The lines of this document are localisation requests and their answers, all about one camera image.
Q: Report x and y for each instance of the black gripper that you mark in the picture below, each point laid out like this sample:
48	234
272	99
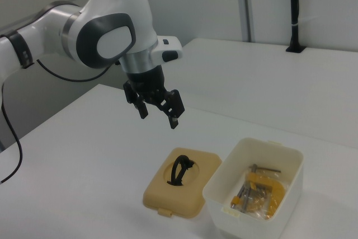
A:
146	82

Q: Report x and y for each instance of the tan tool case lid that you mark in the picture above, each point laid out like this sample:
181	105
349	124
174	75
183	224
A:
156	191

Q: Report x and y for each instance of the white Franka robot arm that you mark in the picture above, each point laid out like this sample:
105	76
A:
117	12

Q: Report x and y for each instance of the white plastic tool case box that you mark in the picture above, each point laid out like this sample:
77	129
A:
215	203

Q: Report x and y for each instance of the clear bag of metal bits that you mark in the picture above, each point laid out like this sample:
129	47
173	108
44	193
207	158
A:
251	197

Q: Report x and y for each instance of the yellow C-clamp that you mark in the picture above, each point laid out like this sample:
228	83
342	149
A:
275	191

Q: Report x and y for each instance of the grey partition post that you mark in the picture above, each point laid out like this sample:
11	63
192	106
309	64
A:
246	6

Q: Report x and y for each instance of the black camera stand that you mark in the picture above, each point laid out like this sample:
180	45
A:
295	12

